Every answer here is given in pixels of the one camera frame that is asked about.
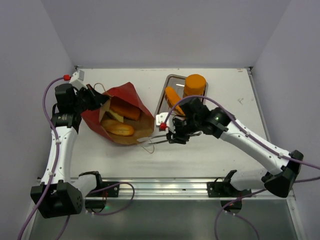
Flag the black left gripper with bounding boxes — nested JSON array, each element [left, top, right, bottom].
[[72, 83, 109, 113]]

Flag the metal serving tongs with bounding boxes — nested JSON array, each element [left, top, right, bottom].
[[137, 131, 202, 147]]

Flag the red paper bag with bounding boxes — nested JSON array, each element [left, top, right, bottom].
[[81, 82, 155, 146]]

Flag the orange twisted bread stick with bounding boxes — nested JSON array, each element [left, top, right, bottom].
[[164, 86, 185, 116]]

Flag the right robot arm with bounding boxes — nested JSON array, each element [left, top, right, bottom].
[[156, 96, 304, 198]]

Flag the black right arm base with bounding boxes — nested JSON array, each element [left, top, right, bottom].
[[206, 177, 252, 214]]

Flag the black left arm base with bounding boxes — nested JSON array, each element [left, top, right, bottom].
[[84, 182, 122, 216]]

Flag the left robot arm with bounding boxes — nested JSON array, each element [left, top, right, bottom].
[[30, 83, 109, 219]]

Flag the orange loaf bread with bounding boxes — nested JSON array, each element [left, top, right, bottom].
[[110, 104, 141, 121]]

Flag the golden oval bread roll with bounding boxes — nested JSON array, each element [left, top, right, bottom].
[[100, 119, 135, 137]]

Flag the stainless steel tray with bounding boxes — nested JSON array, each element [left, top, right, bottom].
[[155, 74, 209, 115]]

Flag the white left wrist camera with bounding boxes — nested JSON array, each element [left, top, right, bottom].
[[63, 70, 87, 90]]

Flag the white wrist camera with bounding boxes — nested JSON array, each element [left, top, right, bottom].
[[63, 70, 87, 90], [155, 112, 175, 133]]

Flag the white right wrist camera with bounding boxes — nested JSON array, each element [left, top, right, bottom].
[[155, 112, 175, 133]]

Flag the aluminium front rail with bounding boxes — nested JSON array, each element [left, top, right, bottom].
[[33, 177, 296, 201]]

